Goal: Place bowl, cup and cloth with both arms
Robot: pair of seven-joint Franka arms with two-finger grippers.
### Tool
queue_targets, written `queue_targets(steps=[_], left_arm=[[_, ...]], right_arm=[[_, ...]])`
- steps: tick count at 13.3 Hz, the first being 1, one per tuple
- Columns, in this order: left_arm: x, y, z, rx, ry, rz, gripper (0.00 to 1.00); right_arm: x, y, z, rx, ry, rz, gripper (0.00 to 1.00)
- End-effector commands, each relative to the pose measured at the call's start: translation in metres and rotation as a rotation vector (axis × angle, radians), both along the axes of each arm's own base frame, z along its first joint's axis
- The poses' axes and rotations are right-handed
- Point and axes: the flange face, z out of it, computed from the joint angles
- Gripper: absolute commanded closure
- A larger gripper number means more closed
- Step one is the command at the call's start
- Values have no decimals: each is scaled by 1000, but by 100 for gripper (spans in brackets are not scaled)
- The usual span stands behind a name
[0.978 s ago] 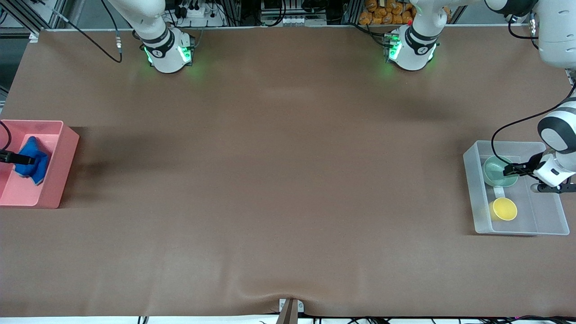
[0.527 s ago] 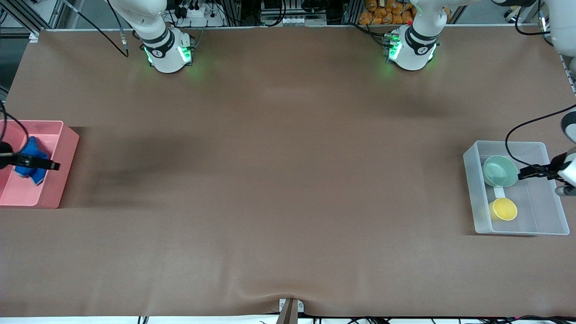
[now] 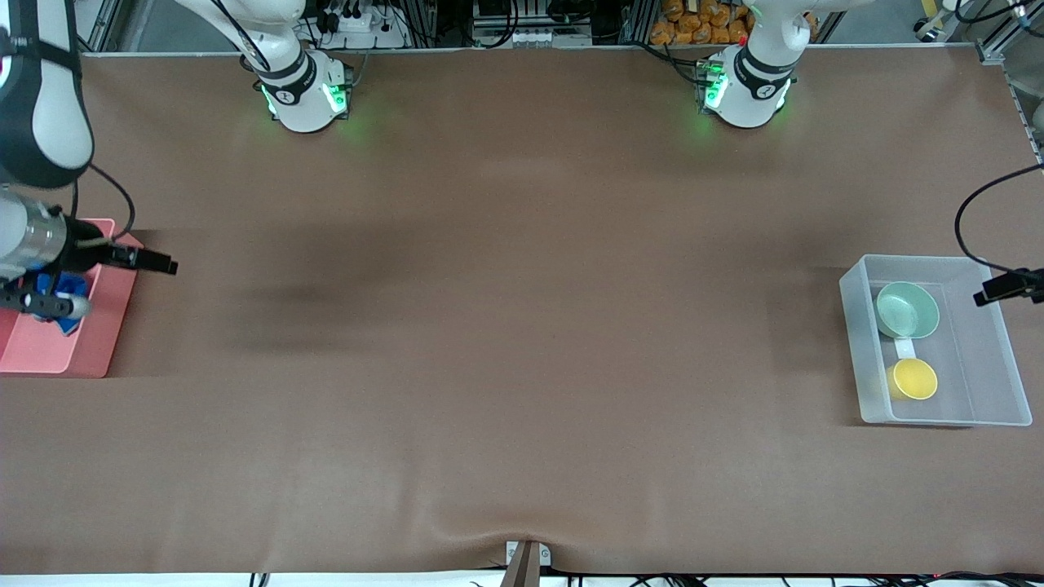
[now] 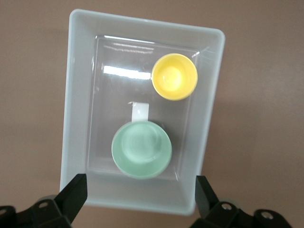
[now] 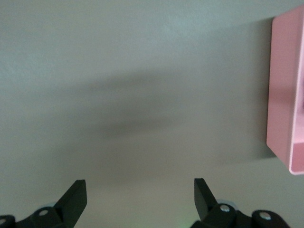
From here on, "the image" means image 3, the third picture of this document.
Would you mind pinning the blue cloth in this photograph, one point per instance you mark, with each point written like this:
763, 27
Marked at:
72, 285

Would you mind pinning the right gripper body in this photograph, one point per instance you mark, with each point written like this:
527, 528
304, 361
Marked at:
84, 249

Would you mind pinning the clear plastic bin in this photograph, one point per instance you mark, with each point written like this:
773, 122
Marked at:
971, 367

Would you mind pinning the aluminium frame rail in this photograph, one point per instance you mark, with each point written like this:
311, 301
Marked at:
999, 41

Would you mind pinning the white label sticker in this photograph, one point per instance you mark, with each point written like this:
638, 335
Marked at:
905, 349

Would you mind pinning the pink plastic bin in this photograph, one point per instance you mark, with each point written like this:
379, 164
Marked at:
98, 326

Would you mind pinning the orange bagged items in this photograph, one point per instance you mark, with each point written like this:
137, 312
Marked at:
701, 24

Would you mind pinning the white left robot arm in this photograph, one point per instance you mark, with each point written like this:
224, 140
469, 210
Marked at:
746, 94

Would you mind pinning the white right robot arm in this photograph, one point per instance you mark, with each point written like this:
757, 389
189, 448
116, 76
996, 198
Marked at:
49, 114

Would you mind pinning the pale green bowl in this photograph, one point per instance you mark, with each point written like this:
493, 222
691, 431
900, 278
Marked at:
907, 308

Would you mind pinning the yellow cup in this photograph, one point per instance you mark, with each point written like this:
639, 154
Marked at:
915, 379

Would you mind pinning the white power strip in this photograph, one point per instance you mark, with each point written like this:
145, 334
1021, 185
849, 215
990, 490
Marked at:
359, 28

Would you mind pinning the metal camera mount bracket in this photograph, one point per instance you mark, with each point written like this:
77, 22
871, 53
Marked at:
526, 562

